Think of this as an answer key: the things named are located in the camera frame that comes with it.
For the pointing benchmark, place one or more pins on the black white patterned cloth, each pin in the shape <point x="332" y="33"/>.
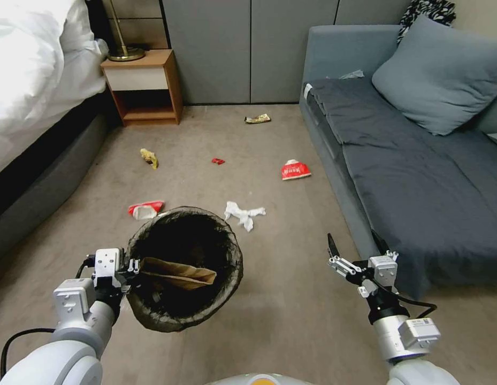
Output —
<point x="424" y="10"/>

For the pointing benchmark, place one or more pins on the grey blue sofa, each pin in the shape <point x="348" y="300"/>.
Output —
<point x="344" y="44"/>

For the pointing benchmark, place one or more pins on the grey blue pillow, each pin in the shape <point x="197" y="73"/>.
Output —
<point x="441" y="76"/>

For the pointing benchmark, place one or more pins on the black lined trash bin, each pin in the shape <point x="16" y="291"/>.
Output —
<point x="184" y="236"/>

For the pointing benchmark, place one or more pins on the grey wardrobe doors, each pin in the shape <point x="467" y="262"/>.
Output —
<point x="240" y="48"/>

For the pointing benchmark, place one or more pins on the yellow brown snack wrapper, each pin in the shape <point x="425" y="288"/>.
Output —
<point x="257" y="118"/>

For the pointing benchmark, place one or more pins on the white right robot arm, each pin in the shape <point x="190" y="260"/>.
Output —
<point x="396" y="341"/>

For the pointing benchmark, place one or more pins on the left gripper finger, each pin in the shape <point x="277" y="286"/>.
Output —
<point x="134" y="266"/>
<point x="130" y="282"/>

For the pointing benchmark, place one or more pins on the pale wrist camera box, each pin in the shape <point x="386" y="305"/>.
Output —
<point x="108" y="261"/>
<point x="384" y="270"/>

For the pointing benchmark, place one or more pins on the crumpled white tissue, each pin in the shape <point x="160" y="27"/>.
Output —
<point x="244" y="214"/>

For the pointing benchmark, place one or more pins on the crumpled red white packet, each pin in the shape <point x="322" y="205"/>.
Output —
<point x="295" y="170"/>

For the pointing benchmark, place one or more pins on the wooden nightstand with white drawer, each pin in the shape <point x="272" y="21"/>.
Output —
<point x="140" y="78"/>

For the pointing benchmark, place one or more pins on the brown paper bag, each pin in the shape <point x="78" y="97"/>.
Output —
<point x="180" y="274"/>

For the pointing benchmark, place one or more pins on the pale crumpled paper scrap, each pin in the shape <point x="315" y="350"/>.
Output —
<point x="352" y="74"/>

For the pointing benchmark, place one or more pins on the dark grey sofa blanket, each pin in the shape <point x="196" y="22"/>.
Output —
<point x="424" y="180"/>

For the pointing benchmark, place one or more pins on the white duvet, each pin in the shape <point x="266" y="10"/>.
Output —
<point x="31" y="72"/>

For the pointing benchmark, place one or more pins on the crumpled yellow wrapper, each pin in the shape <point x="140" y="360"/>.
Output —
<point x="150" y="157"/>

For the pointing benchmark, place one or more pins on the dark grey bed base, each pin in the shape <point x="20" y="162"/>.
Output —
<point x="43" y="176"/>

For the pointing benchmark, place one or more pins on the white sofa label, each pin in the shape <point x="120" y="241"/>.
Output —
<point x="308" y="89"/>

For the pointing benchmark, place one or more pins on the brass lamp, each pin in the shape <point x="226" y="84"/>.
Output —
<point x="126" y="54"/>

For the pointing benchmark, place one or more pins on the small red wrapper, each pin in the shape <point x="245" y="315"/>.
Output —
<point x="217" y="161"/>

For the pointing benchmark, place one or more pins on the flat red white wrapper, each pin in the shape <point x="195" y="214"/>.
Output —
<point x="146" y="209"/>

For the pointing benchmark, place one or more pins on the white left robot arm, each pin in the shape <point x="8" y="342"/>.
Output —
<point x="67" y="353"/>

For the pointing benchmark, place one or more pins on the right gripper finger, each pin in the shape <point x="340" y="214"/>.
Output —
<point x="344" y="266"/>
<point x="381" y="242"/>

